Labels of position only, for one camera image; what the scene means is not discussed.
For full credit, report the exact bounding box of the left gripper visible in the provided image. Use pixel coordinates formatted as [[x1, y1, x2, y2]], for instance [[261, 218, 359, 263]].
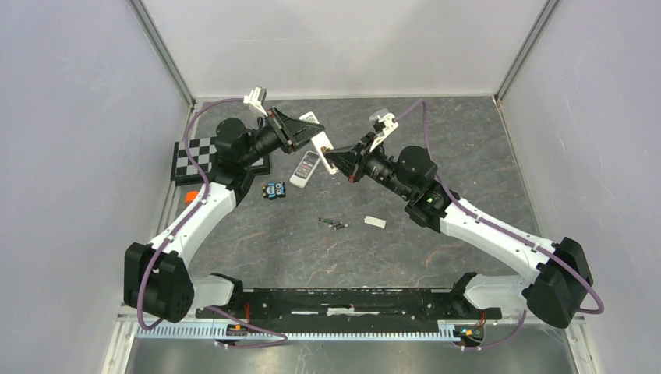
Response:
[[241, 106, 325, 168]]

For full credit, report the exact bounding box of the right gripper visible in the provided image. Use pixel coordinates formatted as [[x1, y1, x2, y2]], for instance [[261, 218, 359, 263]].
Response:
[[325, 132, 412, 200]]

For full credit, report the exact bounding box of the white long remote control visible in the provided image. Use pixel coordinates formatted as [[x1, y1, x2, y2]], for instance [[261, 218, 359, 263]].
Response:
[[299, 111, 339, 175]]

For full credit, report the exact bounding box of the white battery cover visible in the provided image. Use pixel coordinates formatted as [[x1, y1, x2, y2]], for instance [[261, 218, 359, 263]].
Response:
[[364, 216, 387, 229]]

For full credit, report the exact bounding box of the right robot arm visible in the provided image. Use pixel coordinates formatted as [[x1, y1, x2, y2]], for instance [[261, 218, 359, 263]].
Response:
[[322, 133, 596, 329]]

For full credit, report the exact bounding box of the grey white remote control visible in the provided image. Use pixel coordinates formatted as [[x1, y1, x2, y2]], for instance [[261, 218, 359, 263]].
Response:
[[289, 151, 320, 188]]

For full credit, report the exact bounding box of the black white checkerboard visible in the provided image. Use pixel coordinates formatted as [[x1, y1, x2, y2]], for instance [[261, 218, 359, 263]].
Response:
[[170, 137, 270, 186]]

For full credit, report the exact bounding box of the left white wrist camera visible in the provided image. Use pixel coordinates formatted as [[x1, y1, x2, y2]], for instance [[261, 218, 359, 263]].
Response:
[[242, 86, 267, 118]]

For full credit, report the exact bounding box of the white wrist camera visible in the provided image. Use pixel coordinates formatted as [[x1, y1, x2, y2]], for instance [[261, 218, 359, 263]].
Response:
[[369, 108, 398, 152], [242, 86, 267, 118]]

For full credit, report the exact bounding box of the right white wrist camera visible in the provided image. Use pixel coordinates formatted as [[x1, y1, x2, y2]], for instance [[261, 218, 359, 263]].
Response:
[[369, 108, 398, 152]]

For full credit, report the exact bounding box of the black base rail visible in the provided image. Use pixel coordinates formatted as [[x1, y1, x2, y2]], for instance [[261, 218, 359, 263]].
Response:
[[223, 288, 502, 333]]

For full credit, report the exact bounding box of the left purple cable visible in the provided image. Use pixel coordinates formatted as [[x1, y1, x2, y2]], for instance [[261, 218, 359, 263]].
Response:
[[136, 97, 254, 333]]

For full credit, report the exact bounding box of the white slotted cable duct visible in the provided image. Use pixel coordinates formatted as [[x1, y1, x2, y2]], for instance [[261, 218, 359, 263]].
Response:
[[136, 320, 460, 343]]

